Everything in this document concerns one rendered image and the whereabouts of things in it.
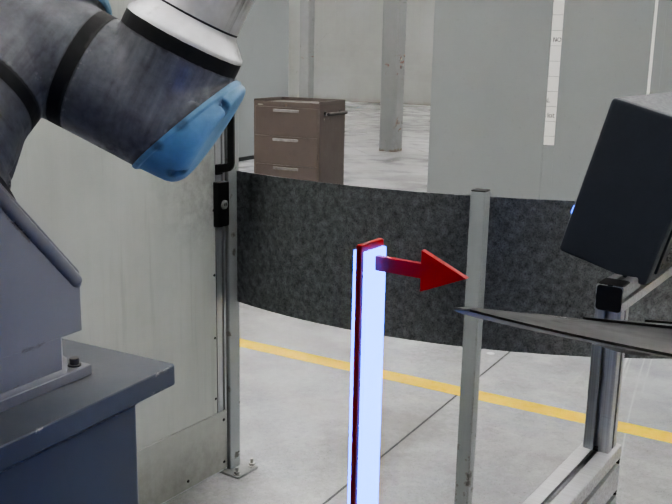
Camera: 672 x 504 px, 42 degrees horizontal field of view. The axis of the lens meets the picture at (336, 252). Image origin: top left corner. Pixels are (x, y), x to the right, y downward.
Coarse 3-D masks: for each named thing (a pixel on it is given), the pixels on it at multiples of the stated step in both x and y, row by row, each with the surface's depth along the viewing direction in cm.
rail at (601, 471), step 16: (576, 464) 97; (592, 464) 97; (608, 464) 99; (560, 480) 94; (576, 480) 94; (592, 480) 94; (608, 480) 100; (544, 496) 90; (560, 496) 90; (576, 496) 90; (592, 496) 95; (608, 496) 101
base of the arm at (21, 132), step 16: (0, 64) 75; (0, 80) 75; (16, 80) 76; (0, 96) 75; (16, 96) 76; (32, 96) 78; (0, 112) 74; (16, 112) 76; (32, 112) 79; (0, 128) 74; (16, 128) 76; (32, 128) 81; (0, 144) 74; (16, 144) 77; (0, 160) 74; (16, 160) 77
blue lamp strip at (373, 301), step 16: (368, 256) 50; (368, 272) 51; (384, 272) 52; (368, 288) 51; (384, 288) 52; (368, 304) 51; (368, 320) 51; (368, 336) 52; (368, 352) 52; (368, 368) 52; (368, 384) 52; (368, 400) 53; (368, 416) 53; (368, 432) 53; (368, 448) 54; (368, 464) 54; (368, 480) 54; (368, 496) 54
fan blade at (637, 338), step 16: (496, 320) 37; (512, 320) 37; (528, 320) 38; (544, 320) 39; (560, 320) 40; (576, 320) 41; (592, 320) 43; (608, 320) 42; (624, 320) 43; (656, 320) 43; (560, 336) 37; (576, 336) 36; (592, 336) 36; (608, 336) 36; (624, 336) 37; (640, 336) 37; (656, 336) 37; (624, 352) 55; (640, 352) 55; (656, 352) 35
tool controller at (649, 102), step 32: (640, 96) 104; (608, 128) 99; (640, 128) 97; (608, 160) 100; (640, 160) 98; (608, 192) 100; (640, 192) 98; (576, 224) 103; (608, 224) 101; (640, 224) 99; (576, 256) 104; (608, 256) 102; (640, 256) 99
